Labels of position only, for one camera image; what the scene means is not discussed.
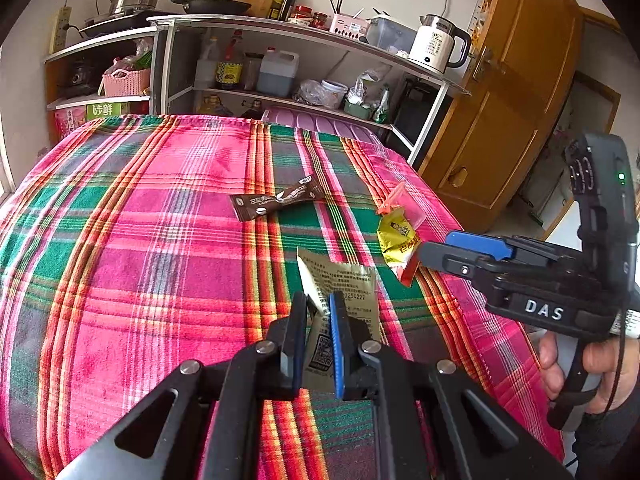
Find person's right hand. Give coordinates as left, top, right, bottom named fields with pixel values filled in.
left=539, top=332, right=640, bottom=416

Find clear plastic jug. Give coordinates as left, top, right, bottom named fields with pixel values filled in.
left=194, top=35, right=221, bottom=90

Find black gas burner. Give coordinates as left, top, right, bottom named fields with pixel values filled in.
left=57, top=57, right=103, bottom=98

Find black appliance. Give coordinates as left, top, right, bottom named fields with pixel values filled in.
left=392, top=77, right=441, bottom=146

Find person's right forearm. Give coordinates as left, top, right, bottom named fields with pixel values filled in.
left=570, top=387, right=640, bottom=480

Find pink green plaid blanket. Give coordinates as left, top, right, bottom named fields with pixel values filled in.
left=0, top=112, right=566, bottom=480

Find brown coffee sachet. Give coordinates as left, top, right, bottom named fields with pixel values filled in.
left=229, top=175, right=325, bottom=223

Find white plastic bags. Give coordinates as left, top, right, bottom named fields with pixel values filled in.
left=350, top=70, right=388, bottom=106

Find small red sachet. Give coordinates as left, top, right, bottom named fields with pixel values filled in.
left=377, top=181, right=427, bottom=222

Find clear plastic container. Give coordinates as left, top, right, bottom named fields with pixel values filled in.
left=367, top=15, right=418, bottom=53

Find glass jar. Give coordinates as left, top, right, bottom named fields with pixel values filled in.
left=243, top=52, right=264, bottom=92

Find pink woven basket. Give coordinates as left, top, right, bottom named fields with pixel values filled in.
left=102, top=67, right=151, bottom=97

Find white jug with dark liquid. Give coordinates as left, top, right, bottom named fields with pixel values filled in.
left=257, top=47, right=300, bottom=98

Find green white packet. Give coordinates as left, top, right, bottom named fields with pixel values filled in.
left=372, top=85, right=392, bottom=125

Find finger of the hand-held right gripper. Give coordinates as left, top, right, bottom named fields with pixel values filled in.
left=417, top=241, right=507, bottom=292
left=445, top=230, right=578, bottom=263

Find black induction cooker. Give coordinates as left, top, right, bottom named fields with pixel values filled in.
left=80, top=10, right=166, bottom=38

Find large white kitchen shelf rack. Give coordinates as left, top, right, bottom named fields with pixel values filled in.
left=150, top=15, right=471, bottom=166

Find pink utensil holder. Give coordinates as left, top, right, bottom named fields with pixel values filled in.
left=327, top=16, right=371, bottom=41

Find wooden door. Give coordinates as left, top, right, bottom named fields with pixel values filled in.
left=417, top=0, right=583, bottom=233

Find pink lid storage box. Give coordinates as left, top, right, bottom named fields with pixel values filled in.
left=260, top=109, right=381, bottom=146

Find crumpled clear plastic bag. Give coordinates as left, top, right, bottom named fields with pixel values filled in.
left=292, top=79, right=328, bottom=107

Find gold foil snack packet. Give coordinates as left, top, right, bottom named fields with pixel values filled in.
left=296, top=246, right=382, bottom=378

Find yellow snack packet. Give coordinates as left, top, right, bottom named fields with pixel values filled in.
left=376, top=208, right=426, bottom=288

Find small green basket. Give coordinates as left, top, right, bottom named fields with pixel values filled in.
left=344, top=97, right=373, bottom=121

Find yellow cooking oil bottle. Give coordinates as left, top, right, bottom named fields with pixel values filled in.
left=197, top=95, right=231, bottom=117

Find pink packet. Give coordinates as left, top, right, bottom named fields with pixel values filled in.
left=54, top=109, right=87, bottom=136

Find small white shelf rack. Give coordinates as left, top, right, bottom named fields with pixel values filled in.
left=44, top=27, right=161, bottom=146

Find wall calendar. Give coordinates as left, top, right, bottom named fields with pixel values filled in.
left=467, top=0, right=498, bottom=36

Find white electric kettle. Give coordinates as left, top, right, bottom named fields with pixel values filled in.
left=409, top=14, right=472, bottom=75

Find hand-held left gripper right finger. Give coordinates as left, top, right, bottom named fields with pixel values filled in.
left=329, top=291, right=573, bottom=480

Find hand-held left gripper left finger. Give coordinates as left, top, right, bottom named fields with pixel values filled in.
left=57, top=291, right=308, bottom=480

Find green carton box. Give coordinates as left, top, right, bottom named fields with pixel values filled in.
left=86, top=101, right=131, bottom=122

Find beige power strip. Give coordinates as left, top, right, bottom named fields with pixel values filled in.
left=52, top=6, right=71, bottom=53

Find white plastic tub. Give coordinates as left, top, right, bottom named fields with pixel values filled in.
left=320, top=79, right=348, bottom=108

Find metal door latch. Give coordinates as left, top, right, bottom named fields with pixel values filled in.
left=472, top=46, right=493, bottom=81

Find yellow label sauce bottle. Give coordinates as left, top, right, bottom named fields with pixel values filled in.
left=216, top=30, right=244, bottom=91

